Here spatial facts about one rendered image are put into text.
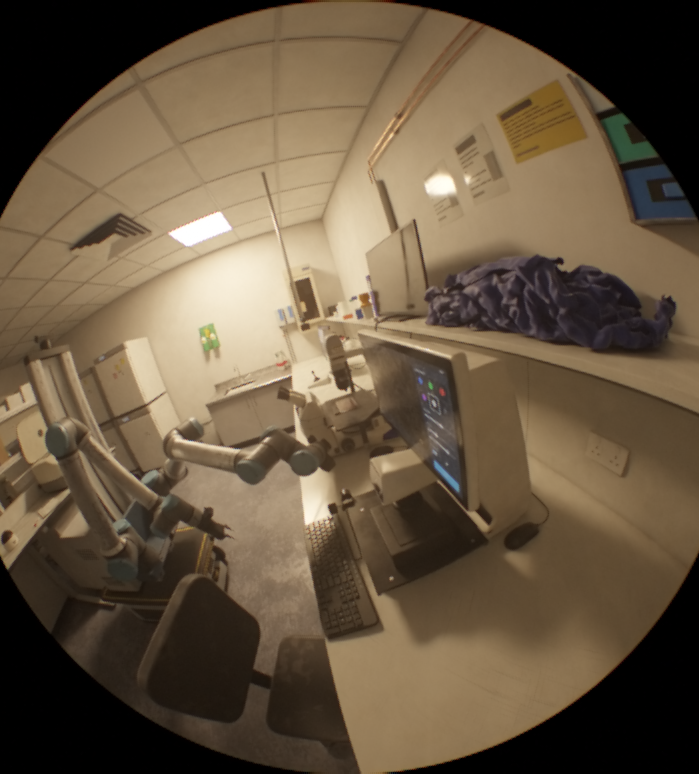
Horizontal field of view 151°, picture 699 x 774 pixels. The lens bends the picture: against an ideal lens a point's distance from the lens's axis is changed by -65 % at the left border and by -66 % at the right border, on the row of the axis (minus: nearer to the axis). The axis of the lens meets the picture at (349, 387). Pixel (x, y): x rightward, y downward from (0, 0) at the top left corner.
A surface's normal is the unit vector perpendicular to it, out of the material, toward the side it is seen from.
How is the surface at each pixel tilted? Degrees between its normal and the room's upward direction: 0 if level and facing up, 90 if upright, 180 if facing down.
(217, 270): 90
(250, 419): 90
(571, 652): 0
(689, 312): 90
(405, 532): 0
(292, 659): 0
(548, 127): 90
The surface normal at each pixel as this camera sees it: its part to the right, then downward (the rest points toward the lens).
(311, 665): -0.26, -0.92
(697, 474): -0.94, 0.31
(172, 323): 0.22, 0.26
